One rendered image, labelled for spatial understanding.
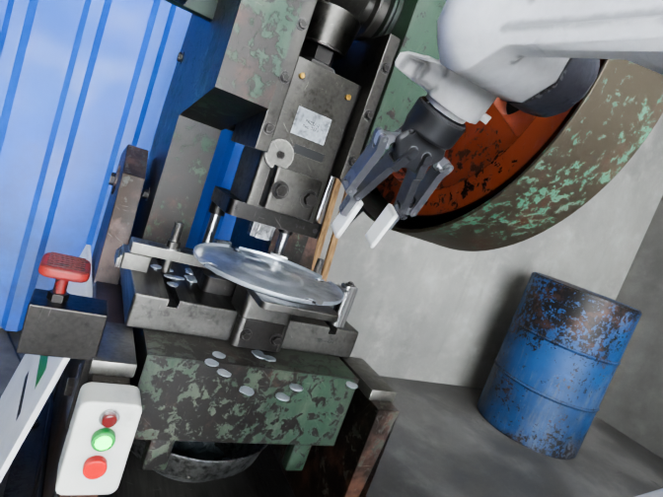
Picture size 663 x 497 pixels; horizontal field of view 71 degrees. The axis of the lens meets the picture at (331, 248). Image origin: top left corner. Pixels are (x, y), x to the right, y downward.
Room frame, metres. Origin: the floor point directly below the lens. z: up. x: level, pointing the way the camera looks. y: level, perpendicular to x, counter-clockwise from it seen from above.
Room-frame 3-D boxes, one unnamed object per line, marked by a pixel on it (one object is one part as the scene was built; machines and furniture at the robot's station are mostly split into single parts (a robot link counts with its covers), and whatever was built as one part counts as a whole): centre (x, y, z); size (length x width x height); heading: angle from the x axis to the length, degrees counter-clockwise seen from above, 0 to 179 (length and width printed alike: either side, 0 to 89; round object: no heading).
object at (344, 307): (0.94, -0.06, 0.75); 0.03 x 0.03 x 0.10; 29
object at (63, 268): (0.61, 0.33, 0.72); 0.07 x 0.06 x 0.08; 29
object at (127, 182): (0.96, 0.46, 0.45); 0.92 x 0.12 x 0.90; 29
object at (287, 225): (0.97, 0.16, 0.86); 0.20 x 0.16 x 0.05; 119
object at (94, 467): (0.54, 0.19, 0.54); 0.03 x 0.01 x 0.03; 119
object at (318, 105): (0.93, 0.13, 1.04); 0.17 x 0.15 x 0.30; 29
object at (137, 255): (0.89, 0.30, 0.76); 0.17 x 0.06 x 0.10; 119
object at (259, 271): (0.86, 0.09, 0.78); 0.29 x 0.29 x 0.01
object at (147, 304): (0.97, 0.15, 0.68); 0.45 x 0.30 x 0.06; 119
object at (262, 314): (0.82, 0.07, 0.72); 0.25 x 0.14 x 0.14; 29
